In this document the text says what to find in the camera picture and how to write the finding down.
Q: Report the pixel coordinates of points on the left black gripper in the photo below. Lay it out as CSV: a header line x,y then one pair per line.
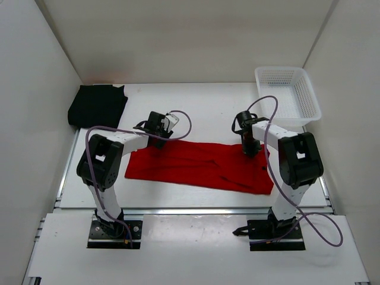
x,y
160,143

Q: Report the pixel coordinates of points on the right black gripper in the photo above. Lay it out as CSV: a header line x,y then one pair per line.
x,y
250,151

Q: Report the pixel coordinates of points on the red t shirt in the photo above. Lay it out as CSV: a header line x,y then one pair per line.
x,y
204,164

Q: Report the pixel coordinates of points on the black t shirt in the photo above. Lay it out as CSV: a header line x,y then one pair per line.
x,y
97,105

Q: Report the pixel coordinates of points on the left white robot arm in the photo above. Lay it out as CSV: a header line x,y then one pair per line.
x,y
100,163

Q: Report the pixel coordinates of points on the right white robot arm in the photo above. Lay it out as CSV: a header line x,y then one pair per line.
x,y
299,161

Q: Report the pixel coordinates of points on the white plastic basket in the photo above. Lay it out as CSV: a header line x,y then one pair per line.
x,y
297,102

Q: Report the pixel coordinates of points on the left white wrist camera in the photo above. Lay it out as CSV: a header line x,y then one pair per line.
x,y
170,121

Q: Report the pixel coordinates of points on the aluminium rail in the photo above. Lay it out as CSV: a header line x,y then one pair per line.
x,y
195,211

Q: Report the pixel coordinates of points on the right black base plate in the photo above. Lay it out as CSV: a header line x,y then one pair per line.
x,y
263,237

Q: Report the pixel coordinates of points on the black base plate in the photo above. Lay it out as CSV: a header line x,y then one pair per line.
x,y
101,237
263,237

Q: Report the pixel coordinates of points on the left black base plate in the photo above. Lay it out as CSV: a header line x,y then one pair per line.
x,y
101,237

